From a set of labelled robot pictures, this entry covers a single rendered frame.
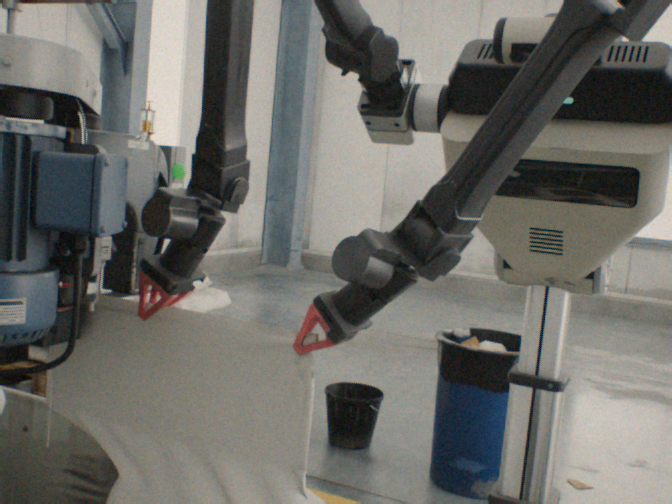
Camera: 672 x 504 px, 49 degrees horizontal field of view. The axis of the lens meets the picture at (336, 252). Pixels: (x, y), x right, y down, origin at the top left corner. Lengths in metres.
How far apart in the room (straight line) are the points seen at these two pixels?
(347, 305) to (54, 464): 1.04
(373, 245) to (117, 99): 6.41
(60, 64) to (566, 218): 0.88
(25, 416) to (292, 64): 8.42
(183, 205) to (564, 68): 0.54
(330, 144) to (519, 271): 8.46
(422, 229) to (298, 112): 8.91
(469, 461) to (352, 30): 2.37
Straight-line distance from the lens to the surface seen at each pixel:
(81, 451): 1.80
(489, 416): 3.23
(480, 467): 3.31
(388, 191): 9.53
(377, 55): 1.25
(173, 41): 8.10
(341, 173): 9.78
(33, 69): 0.85
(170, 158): 1.38
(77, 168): 0.85
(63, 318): 1.22
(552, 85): 0.86
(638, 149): 1.28
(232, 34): 1.03
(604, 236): 1.39
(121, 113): 7.20
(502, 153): 0.89
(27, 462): 1.92
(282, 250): 9.89
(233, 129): 1.08
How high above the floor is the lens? 1.31
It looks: 6 degrees down
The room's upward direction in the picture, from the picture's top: 5 degrees clockwise
